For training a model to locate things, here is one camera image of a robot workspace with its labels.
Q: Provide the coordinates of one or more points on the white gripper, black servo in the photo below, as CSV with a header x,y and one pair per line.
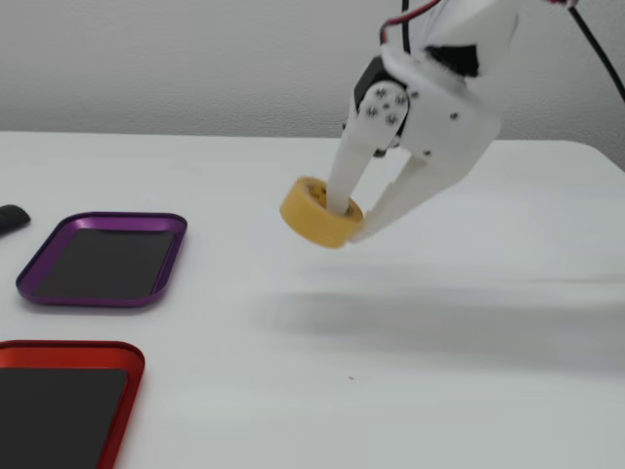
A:
x,y
446,131

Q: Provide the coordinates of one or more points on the yellow masking tape roll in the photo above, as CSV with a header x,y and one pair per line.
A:
x,y
312,225

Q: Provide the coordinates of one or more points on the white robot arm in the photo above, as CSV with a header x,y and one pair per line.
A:
x,y
478,24

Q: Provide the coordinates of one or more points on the purple metal dish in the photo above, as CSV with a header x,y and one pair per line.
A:
x,y
44,293

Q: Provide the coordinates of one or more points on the red metal dish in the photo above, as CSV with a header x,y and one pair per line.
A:
x,y
58,415

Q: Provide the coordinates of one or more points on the small black object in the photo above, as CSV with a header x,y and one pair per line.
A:
x,y
12,217

